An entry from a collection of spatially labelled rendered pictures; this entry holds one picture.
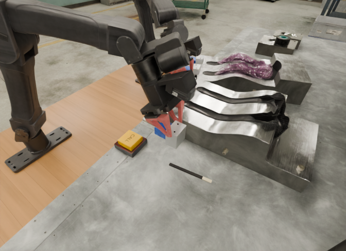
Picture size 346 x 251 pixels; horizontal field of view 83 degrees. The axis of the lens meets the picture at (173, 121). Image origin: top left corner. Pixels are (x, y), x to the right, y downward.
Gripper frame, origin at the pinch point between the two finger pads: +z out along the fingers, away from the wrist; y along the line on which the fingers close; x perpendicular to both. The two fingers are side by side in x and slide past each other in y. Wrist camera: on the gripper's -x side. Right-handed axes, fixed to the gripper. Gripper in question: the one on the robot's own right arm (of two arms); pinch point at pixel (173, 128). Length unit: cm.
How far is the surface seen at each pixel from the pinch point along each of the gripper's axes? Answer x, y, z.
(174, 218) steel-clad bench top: -1.7, -14.6, 17.8
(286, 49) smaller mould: -10, 96, 14
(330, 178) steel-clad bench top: -31.6, 20.3, 32.5
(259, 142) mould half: -17.5, 10.2, 11.6
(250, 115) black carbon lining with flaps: -12.8, 20.0, 9.4
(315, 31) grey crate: -4, 352, 70
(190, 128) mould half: 3.8, 10.3, 7.4
